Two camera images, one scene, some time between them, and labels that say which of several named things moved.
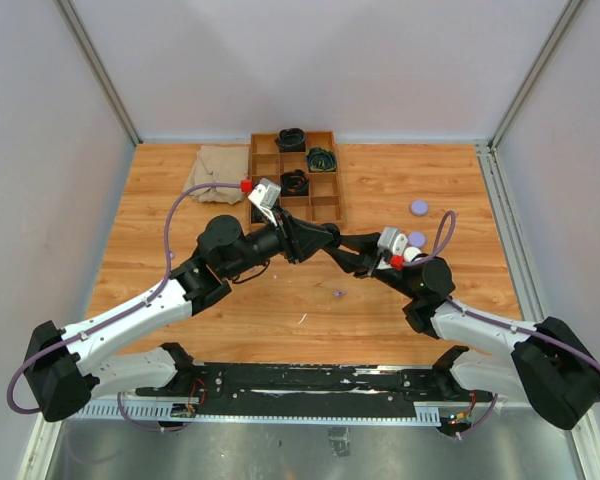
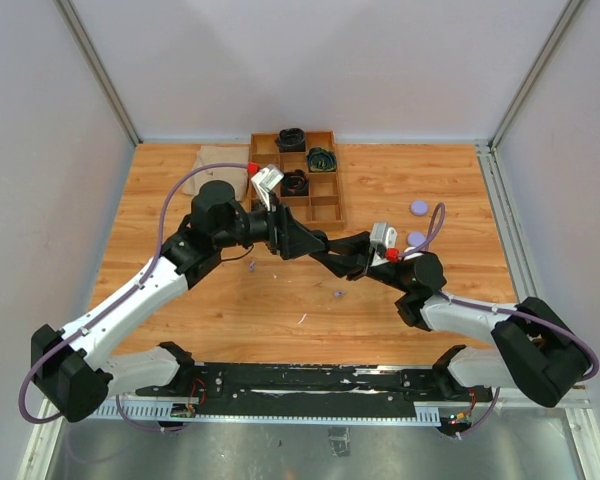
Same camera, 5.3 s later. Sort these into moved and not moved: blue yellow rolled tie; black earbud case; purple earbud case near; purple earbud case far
Moved: black earbud case
Not moved: purple earbud case far; purple earbud case near; blue yellow rolled tie
